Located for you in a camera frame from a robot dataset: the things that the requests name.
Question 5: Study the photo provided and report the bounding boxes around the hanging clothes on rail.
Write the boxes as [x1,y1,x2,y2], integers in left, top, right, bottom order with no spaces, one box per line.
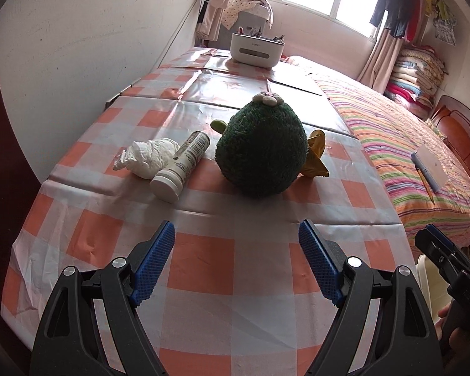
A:
[369,0,457,46]

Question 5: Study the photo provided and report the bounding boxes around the yellow wrapper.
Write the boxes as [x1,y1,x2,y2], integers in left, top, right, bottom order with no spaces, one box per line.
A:
[300,129,329,178]

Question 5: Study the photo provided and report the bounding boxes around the white wall cable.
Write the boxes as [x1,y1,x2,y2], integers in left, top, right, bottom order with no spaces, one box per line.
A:
[154,0,209,67]

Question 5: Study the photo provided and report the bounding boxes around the hanging beige bag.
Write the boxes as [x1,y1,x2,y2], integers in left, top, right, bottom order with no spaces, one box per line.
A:
[196,0,229,42]

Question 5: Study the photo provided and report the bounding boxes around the dark green plush toy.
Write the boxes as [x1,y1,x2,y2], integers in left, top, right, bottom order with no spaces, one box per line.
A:
[210,92,308,199]

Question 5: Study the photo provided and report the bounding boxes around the striped colourful bedspread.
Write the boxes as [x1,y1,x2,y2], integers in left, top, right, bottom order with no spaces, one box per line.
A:
[285,54,470,259]

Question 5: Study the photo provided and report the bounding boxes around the polka dot cloth pile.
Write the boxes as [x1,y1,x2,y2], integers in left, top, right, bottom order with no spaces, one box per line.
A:
[222,0,273,29]

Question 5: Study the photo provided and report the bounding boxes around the folded blanket stack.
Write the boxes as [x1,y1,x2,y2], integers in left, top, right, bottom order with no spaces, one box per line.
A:
[384,45,447,121]

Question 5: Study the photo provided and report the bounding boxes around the pink curtain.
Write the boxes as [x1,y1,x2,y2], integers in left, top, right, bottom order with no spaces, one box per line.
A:
[357,28,404,93]

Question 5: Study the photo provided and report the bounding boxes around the orange checkered tablecloth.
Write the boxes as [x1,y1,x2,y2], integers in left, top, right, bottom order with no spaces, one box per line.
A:
[1,49,414,375]

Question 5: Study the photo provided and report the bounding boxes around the white plastic bottle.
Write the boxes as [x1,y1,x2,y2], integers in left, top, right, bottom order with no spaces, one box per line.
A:
[150,131,210,204]

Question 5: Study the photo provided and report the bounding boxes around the person right hand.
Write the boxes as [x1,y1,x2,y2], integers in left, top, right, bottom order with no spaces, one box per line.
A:
[436,301,470,375]

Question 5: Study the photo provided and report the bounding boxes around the white notebook on bed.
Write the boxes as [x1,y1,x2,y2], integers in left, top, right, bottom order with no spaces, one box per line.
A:
[410,144,448,193]

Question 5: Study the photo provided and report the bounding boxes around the white storage caddy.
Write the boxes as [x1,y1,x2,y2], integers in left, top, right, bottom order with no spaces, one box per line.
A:
[230,31,285,69]

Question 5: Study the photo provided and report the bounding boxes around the white tissue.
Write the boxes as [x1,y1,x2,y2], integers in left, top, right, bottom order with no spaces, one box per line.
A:
[112,138,180,180]

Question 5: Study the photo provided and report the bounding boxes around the red wooden headboard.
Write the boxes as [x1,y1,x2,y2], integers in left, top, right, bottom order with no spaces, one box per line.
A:
[431,95,470,176]

